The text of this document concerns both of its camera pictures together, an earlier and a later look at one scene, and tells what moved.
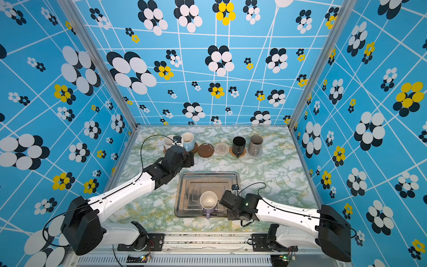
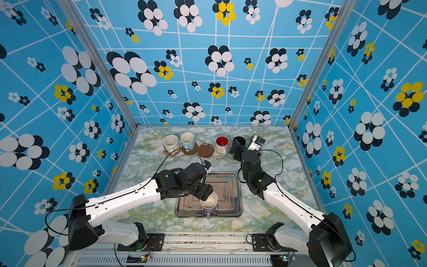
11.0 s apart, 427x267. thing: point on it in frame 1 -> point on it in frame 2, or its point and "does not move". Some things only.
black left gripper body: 188,161 -> 202,190
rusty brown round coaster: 205,150 does not move
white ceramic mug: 168,143 does not move
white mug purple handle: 208,201 does not move
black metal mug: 238,143 does not move
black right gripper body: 233,216 -> 241,157
